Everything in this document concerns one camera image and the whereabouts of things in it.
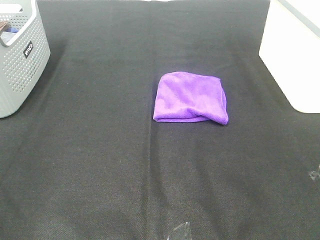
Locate purple microfiber towel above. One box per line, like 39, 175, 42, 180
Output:
153, 71, 229, 126

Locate black table cloth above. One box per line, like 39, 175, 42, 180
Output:
0, 0, 320, 240

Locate clear tape piece bottom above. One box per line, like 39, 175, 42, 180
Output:
167, 222, 193, 240

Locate clear tape piece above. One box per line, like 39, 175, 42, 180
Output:
167, 222, 193, 240
308, 165, 320, 182

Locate white storage bin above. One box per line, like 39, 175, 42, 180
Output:
259, 0, 320, 114

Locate grey perforated laundry basket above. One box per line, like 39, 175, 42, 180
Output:
0, 0, 51, 118

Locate clear tape piece right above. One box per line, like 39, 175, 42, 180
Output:
308, 165, 320, 182

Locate clothes inside grey basket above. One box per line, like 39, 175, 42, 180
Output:
0, 21, 19, 43

